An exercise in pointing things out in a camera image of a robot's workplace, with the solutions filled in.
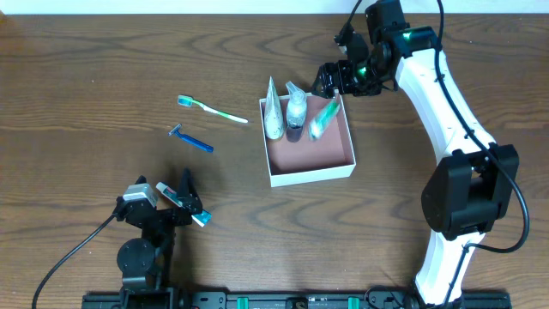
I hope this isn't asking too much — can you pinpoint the clear bottle dark blue cap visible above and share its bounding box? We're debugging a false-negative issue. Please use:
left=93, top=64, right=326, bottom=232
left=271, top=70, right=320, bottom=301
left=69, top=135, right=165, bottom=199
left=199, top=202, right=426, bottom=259
left=286, top=82, right=307, bottom=142

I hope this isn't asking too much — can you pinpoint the small teal white toothpaste tube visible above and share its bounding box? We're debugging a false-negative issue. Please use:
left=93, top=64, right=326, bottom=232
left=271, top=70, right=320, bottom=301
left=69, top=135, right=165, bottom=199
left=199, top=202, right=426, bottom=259
left=156, top=182, right=212, bottom=227

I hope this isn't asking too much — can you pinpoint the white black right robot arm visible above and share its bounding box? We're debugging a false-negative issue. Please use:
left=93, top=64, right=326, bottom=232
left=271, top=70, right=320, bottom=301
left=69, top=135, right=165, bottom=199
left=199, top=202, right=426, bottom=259
left=312, top=0, right=521, bottom=308

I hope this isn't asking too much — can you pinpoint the green white toothbrush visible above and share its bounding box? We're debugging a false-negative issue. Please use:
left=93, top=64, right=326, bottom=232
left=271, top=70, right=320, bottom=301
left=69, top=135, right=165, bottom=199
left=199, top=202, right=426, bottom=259
left=177, top=94, right=248, bottom=124

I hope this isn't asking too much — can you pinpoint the green white soap box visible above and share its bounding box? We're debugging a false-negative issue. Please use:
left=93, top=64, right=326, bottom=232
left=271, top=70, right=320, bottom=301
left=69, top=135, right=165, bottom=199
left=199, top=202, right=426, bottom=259
left=308, top=100, right=341, bottom=141

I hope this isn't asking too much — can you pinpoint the blue disposable razor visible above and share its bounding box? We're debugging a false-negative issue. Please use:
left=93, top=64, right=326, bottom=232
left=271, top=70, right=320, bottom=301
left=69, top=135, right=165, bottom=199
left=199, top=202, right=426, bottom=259
left=168, top=124, right=214, bottom=153

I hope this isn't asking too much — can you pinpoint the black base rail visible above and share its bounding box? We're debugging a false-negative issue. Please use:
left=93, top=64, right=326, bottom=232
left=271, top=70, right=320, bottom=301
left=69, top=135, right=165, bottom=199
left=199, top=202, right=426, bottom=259
left=81, top=288, right=514, bottom=309

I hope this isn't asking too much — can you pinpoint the white cardboard box pink interior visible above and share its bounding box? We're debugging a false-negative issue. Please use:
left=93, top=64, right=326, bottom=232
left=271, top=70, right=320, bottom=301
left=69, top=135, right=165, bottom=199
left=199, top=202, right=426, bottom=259
left=263, top=94, right=356, bottom=187

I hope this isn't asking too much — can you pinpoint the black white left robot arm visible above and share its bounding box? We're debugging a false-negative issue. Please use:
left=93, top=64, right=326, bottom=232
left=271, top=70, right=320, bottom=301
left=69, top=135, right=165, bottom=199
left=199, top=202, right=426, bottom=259
left=113, top=168, right=203, bottom=292

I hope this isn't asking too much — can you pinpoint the white squeeze tube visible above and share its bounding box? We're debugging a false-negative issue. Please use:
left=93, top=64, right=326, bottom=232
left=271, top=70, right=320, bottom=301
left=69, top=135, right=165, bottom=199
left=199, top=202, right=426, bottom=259
left=263, top=76, right=284, bottom=140

